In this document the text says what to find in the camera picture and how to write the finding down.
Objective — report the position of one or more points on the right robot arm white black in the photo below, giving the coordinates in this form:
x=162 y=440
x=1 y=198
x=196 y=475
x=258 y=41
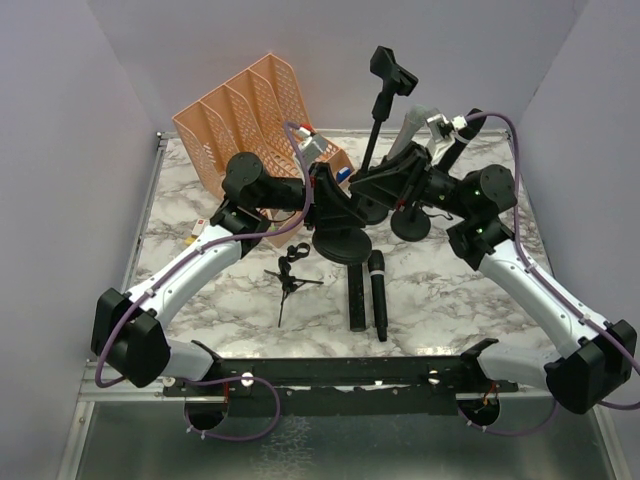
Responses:
x=592 y=356

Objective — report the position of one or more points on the black microphone grey band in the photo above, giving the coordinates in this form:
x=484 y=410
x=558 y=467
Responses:
x=462 y=138

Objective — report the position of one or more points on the blue white eraser box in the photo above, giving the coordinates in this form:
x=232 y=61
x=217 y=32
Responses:
x=342 y=174

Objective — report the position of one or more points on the small black tripod stand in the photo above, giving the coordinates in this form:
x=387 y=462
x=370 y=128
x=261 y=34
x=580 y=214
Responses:
x=289 y=282

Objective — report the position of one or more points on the black microphone white band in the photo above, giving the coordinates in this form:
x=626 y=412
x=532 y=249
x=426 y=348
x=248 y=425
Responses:
x=376 y=269

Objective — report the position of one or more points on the black microphone silver grille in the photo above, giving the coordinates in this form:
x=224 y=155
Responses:
x=356 y=305

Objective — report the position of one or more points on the black microphone stand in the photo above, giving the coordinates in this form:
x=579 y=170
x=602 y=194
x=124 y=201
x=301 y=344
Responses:
x=372 y=212
x=411 y=224
x=370 y=150

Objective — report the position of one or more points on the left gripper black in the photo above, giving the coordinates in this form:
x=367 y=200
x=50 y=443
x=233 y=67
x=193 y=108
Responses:
x=323 y=195

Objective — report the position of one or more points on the peach plastic file organizer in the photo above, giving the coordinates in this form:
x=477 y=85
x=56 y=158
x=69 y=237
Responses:
x=259 y=111

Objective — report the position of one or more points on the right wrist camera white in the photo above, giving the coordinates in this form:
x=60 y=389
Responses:
x=439 y=143

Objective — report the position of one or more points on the black mounting base bar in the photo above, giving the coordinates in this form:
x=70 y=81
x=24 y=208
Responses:
x=365 y=385

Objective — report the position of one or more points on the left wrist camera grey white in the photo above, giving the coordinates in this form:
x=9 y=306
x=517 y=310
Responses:
x=313 y=145

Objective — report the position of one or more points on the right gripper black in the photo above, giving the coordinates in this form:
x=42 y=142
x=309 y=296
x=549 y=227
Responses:
x=417 y=176

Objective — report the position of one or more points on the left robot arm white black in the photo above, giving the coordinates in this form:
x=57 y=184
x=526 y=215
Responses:
x=129 y=331

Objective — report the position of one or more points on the aluminium frame rail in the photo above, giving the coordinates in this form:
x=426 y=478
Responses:
x=85 y=409

